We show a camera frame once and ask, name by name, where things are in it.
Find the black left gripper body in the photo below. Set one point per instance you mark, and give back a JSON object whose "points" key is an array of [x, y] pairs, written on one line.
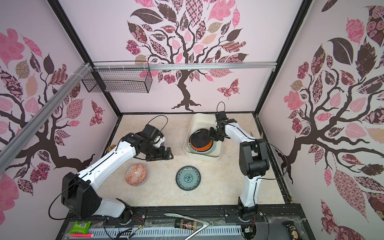
{"points": [[157, 154]]}

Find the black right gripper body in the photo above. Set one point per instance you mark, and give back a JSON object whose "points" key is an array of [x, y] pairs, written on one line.
{"points": [[214, 134]]}

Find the black plate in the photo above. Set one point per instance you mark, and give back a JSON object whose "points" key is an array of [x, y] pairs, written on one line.
{"points": [[200, 138]]}

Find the white plastic bin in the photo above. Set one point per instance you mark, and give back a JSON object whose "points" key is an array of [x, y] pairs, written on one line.
{"points": [[203, 121]]}

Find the red patterned bowl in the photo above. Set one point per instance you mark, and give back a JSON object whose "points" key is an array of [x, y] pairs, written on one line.
{"points": [[136, 175]]}

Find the teal blue patterned plate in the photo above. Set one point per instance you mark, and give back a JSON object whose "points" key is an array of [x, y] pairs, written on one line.
{"points": [[188, 178]]}

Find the white plate orange sunburst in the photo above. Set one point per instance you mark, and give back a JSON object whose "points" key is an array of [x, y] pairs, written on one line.
{"points": [[203, 153]]}

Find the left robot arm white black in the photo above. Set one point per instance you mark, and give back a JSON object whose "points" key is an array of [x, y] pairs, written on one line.
{"points": [[79, 190]]}

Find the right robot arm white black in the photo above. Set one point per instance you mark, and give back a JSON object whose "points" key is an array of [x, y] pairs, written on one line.
{"points": [[253, 162]]}

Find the small brown bottle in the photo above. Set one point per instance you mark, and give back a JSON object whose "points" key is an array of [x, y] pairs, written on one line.
{"points": [[184, 224]]}

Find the light green plastic tongs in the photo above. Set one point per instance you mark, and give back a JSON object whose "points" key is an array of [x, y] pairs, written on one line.
{"points": [[201, 223]]}

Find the green snack packet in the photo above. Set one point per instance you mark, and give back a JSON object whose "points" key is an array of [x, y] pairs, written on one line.
{"points": [[80, 228]]}

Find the pink marker pen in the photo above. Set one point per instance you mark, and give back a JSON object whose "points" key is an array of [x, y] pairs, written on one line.
{"points": [[78, 235]]}

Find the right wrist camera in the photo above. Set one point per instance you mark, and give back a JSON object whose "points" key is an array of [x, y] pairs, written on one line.
{"points": [[221, 116]]}

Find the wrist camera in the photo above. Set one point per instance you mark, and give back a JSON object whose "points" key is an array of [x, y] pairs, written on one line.
{"points": [[221, 116], [152, 135]]}

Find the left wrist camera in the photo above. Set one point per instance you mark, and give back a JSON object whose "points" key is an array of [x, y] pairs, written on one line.
{"points": [[152, 135]]}

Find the black wire basket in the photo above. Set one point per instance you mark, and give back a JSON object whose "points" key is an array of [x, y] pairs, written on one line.
{"points": [[119, 77]]}

